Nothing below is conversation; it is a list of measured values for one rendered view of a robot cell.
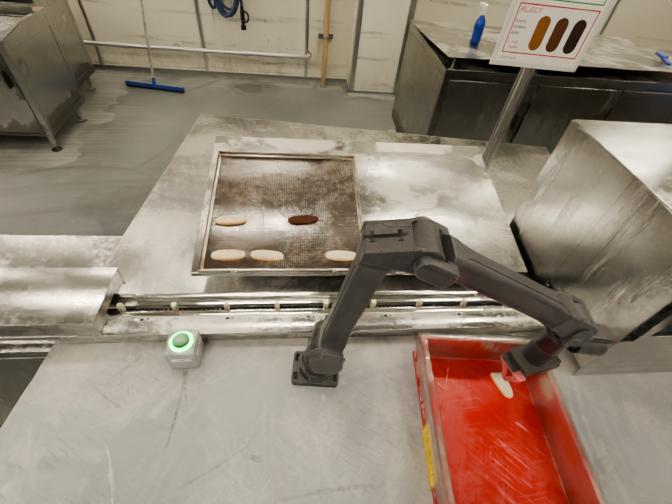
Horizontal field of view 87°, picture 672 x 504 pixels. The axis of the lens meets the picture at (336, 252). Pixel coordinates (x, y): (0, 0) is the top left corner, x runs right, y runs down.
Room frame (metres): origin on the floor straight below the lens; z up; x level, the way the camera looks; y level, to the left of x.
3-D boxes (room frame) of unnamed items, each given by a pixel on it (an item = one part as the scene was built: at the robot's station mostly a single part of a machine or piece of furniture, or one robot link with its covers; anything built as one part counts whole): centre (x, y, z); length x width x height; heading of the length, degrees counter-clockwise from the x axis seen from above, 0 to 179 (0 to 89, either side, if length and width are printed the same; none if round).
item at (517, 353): (0.42, -0.48, 1.01); 0.10 x 0.07 x 0.07; 115
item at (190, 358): (0.40, 0.35, 0.84); 0.08 x 0.08 x 0.11; 10
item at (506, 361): (0.41, -0.46, 0.94); 0.07 x 0.07 x 0.09; 25
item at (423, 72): (3.00, -1.38, 0.51); 1.93 x 1.05 x 1.02; 100
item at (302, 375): (0.40, 0.01, 0.86); 0.12 x 0.09 x 0.08; 93
